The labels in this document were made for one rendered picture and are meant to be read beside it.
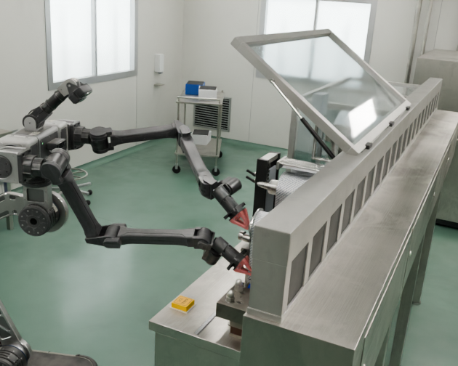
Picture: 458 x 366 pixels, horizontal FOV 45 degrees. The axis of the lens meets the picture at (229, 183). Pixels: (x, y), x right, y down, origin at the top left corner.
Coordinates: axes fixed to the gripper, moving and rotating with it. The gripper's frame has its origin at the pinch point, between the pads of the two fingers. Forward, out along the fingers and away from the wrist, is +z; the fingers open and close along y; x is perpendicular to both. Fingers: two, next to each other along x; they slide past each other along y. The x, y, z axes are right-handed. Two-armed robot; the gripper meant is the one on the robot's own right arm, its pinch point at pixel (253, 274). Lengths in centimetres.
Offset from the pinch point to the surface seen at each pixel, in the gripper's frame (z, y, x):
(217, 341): 6.5, 24.7, -16.3
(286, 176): -16.1, -28.2, 28.8
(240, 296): 2.4, 11.3, -3.8
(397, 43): -69, -556, 26
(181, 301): -15.1, 10.5, -25.8
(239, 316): 6.9, 20.0, -4.3
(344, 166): 3, 28, 69
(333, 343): 26, 84, 57
